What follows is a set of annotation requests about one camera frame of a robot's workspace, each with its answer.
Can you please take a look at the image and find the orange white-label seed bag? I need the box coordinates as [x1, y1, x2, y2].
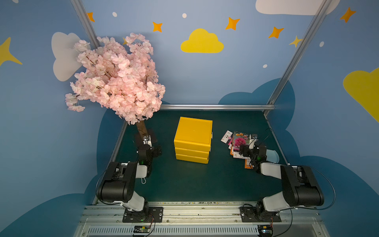
[244, 159, 254, 169]

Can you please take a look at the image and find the pink flower seed bag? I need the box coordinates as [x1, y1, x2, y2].
[221, 130, 233, 144]
[233, 132, 249, 159]

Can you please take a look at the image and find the yellow drawer cabinet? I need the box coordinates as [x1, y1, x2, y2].
[174, 117, 213, 164]

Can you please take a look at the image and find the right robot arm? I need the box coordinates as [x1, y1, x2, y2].
[238, 144, 324, 214]

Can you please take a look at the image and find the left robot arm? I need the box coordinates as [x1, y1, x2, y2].
[96, 144, 162, 212]

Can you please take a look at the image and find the light blue right scoop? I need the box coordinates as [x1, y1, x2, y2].
[265, 150, 280, 164]

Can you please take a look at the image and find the back horizontal aluminium profile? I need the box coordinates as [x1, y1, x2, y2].
[160, 104, 275, 111]

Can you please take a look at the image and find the right controller board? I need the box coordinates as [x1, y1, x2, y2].
[258, 225, 273, 237]

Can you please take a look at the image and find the controller board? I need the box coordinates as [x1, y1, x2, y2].
[258, 225, 273, 237]
[133, 226, 151, 235]

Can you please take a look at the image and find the left controller board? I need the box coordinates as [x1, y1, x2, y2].
[133, 226, 151, 235]

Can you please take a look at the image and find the pink cherry blossom tree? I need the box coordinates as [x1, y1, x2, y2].
[65, 33, 165, 138]

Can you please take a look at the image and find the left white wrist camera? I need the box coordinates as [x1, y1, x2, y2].
[143, 134, 152, 147]

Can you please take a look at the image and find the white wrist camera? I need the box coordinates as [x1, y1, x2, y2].
[249, 134, 258, 150]
[143, 134, 152, 147]

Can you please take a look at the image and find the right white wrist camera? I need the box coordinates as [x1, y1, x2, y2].
[249, 134, 258, 150]

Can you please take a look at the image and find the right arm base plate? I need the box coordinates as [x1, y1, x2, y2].
[239, 205, 281, 223]

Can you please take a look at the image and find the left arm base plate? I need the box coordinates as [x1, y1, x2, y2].
[122, 207, 164, 223]

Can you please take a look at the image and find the aluminium mounting rail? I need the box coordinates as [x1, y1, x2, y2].
[74, 201, 329, 237]

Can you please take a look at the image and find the left corner aluminium post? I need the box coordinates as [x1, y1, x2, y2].
[70, 0, 100, 48]

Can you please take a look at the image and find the corner aluminium post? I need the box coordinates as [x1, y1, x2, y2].
[70, 0, 100, 48]
[267, 0, 333, 110]

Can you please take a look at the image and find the right corner aluminium post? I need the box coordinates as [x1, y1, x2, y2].
[267, 0, 333, 110]

